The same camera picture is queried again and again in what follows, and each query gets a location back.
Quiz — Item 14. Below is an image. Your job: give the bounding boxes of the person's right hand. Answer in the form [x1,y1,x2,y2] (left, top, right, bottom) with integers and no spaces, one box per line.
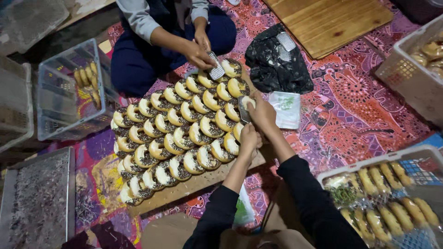
[246,91,278,134]

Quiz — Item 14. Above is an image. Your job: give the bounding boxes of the clear plastic crate with doughnuts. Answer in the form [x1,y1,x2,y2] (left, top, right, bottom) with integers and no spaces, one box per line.
[37,38,121,142]

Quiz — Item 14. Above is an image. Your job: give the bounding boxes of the pale cheese block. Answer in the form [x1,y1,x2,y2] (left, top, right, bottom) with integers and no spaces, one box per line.
[241,95,257,110]

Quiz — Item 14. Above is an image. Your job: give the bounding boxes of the metal tray with sprinkles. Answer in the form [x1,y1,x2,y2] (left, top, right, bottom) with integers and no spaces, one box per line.
[0,147,76,249]

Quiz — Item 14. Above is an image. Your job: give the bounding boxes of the dark cloth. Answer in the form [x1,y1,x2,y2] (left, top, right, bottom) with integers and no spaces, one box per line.
[61,221,136,249]

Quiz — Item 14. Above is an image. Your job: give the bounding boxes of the grey mesh tray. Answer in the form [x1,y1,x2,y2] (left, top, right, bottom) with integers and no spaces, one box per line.
[0,0,70,55]

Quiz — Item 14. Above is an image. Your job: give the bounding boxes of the rows of chocolate sprinkle doughnuts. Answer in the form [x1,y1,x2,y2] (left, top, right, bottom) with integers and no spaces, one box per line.
[110,58,251,207]

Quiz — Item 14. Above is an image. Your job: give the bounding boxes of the wide brown wooden board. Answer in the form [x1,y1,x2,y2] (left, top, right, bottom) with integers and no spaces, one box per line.
[262,0,395,60]

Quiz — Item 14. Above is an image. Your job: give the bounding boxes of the green printed plastic packet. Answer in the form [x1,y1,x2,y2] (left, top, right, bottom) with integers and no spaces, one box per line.
[233,183,257,229]

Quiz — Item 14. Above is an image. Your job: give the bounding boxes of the empty white plastic basket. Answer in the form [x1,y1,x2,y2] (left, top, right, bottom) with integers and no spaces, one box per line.
[0,55,35,153]

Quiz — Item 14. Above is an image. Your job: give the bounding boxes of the colourful patterned batik cloth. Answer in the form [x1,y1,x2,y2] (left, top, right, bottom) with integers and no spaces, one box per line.
[36,0,443,249]

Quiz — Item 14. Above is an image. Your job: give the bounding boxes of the small metal cheese grater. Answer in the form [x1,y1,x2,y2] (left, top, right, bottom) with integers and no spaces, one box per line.
[237,96,252,124]

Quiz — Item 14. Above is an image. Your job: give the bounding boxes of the clear plastic wrapper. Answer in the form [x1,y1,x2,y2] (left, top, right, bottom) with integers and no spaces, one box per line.
[267,91,302,130]

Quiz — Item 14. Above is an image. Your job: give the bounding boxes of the person's left hand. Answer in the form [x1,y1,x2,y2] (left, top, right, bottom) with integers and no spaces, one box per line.
[238,122,263,160]

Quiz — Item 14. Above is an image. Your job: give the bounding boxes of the person's tan clothing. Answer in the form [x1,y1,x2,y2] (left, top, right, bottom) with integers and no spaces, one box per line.
[140,180,316,249]

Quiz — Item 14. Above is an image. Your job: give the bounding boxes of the black plastic bag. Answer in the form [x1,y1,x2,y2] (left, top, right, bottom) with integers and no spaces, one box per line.
[244,23,315,95]

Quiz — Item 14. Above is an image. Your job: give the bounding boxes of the long wooden board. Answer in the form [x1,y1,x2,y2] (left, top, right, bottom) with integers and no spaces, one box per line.
[127,69,267,218]

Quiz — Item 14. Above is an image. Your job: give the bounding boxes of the white basket of packed doughnuts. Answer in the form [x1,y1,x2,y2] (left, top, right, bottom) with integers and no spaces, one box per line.
[317,145,443,249]

